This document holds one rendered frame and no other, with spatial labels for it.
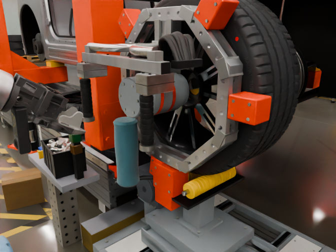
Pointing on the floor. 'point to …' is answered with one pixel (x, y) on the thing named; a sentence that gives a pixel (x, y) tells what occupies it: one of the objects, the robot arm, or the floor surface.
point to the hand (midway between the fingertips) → (79, 132)
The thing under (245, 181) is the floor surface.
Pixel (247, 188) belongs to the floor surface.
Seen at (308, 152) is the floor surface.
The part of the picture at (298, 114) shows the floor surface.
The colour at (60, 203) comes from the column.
